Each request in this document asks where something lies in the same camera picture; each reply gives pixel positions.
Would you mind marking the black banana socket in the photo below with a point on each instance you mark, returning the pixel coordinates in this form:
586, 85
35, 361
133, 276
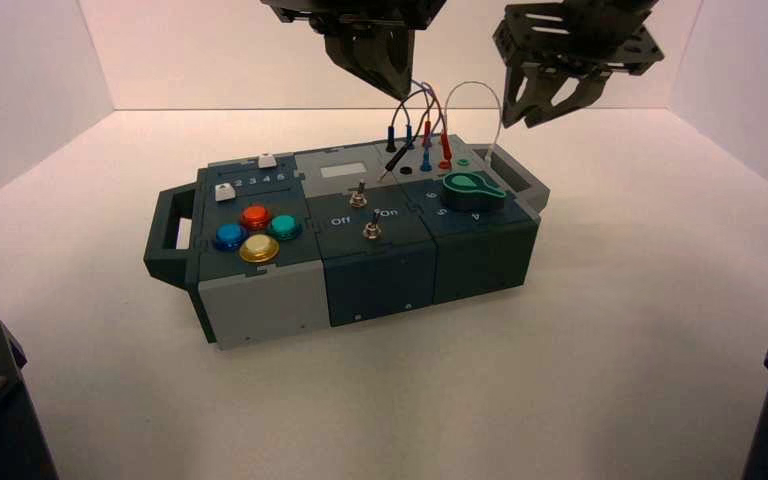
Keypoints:
404, 171

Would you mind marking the grey display window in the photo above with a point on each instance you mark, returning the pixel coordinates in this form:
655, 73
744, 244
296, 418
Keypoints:
342, 171

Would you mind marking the blue push button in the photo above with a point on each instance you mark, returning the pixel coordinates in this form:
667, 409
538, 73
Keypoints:
230, 236

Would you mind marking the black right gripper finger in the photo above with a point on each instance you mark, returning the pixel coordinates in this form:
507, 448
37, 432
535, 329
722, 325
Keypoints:
516, 93
579, 96

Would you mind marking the teal push button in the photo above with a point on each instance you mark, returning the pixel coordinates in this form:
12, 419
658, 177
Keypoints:
284, 227

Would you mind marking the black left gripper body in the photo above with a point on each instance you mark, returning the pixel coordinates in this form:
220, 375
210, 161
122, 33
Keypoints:
357, 13

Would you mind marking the green banana socket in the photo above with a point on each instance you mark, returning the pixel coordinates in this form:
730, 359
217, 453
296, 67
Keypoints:
462, 162

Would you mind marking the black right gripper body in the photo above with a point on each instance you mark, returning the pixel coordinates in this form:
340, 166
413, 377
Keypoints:
576, 40

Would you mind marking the yellow push button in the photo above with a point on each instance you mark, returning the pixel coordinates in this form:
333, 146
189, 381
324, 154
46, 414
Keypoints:
258, 249

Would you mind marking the orange push button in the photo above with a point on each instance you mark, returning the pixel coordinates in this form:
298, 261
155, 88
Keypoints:
255, 216

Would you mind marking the green rotary knob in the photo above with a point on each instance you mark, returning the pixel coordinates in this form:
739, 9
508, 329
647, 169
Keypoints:
470, 190

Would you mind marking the white slider cap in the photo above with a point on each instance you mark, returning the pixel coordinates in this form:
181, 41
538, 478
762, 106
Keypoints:
265, 161
224, 193

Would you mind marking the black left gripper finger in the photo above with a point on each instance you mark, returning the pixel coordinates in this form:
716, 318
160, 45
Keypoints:
361, 56
406, 56

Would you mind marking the dark teal grey task box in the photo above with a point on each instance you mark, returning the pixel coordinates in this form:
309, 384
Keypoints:
377, 278

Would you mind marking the metal toggle switch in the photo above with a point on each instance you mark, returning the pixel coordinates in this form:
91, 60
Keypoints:
357, 197
371, 230

